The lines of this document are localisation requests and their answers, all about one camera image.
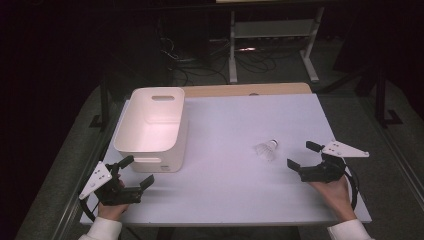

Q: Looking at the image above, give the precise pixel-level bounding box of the white plastic storage bin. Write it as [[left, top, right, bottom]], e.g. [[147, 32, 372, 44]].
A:
[[113, 87, 189, 174]]

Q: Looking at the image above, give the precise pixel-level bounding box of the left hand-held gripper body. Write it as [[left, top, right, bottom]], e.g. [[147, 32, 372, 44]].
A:
[[78, 160, 144, 207]]

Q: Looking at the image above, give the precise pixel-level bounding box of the person's right hand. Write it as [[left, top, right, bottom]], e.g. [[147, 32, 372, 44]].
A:
[[308, 174, 358, 224]]

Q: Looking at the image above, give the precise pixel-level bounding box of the black metal stand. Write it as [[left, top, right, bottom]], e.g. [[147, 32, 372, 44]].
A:
[[89, 71, 112, 132], [373, 64, 404, 129]]

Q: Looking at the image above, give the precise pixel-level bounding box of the tangle of black floor cables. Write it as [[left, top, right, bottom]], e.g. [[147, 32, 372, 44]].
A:
[[159, 36, 278, 86]]

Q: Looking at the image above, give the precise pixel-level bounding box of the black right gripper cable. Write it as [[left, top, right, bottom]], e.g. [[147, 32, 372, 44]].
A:
[[343, 168, 362, 212]]

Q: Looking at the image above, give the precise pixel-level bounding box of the white metal stand frame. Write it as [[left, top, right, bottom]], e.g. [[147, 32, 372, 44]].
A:
[[228, 6, 326, 84]]

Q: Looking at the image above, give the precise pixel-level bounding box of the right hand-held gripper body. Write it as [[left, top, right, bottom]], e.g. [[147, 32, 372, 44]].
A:
[[298, 140, 370, 184]]

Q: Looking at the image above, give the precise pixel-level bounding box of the wooden table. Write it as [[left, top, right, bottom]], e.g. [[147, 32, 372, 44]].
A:
[[182, 82, 313, 99]]

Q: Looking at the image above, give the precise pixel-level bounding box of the white feather shuttlecock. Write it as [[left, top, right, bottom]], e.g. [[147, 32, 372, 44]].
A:
[[254, 139, 280, 162]]

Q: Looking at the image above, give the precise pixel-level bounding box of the person's left hand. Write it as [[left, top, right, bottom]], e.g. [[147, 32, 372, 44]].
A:
[[97, 202, 130, 222]]

